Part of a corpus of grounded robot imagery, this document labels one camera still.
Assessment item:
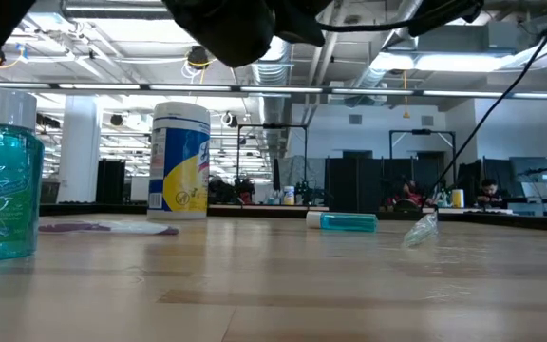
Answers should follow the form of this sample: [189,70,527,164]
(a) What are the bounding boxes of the small teal mouthwash bottle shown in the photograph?
[305,211,380,234]

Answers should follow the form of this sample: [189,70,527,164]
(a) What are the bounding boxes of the grey draped cloth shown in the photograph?
[280,156,327,191]

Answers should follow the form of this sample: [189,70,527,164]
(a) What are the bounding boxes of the overhead rig crossbar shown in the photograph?
[0,81,547,100]

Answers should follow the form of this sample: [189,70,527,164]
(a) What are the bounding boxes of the black partition panels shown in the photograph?
[325,156,445,213]

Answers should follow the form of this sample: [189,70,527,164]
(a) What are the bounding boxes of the background robot arms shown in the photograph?
[209,175,255,205]

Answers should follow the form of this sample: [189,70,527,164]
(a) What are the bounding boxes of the disinfecting wipes canister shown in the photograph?
[146,100,212,222]

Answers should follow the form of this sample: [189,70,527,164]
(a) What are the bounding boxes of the person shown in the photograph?
[475,178,505,208]
[385,178,429,213]

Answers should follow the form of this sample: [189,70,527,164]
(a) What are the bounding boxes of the green wrapped toothbrush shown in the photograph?
[400,210,441,249]

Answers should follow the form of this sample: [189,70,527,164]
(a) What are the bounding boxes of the black tall cabinet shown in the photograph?
[95,159,126,205]

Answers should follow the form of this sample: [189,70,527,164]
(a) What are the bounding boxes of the white round pillar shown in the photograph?
[57,94,103,204]

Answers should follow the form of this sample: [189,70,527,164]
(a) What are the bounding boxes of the purple wrapped toothbrush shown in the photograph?
[38,218,180,238]

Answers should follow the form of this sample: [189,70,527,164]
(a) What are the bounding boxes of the dark background monitor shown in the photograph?
[40,180,61,205]

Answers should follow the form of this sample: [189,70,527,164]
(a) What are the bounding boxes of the small silver cap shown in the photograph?
[0,87,46,263]

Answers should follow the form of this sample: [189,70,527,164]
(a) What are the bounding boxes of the black gantry frame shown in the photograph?
[388,127,458,191]
[236,123,309,184]

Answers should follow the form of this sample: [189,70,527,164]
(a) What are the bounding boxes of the black overhead camera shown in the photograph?
[186,45,211,71]

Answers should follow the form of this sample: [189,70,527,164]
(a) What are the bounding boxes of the yellow hanging cord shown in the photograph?
[401,70,411,120]

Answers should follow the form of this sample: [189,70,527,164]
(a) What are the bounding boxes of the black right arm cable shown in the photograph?
[424,0,547,204]

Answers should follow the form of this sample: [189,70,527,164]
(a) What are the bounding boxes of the black aluminium table frame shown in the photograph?
[39,202,547,234]

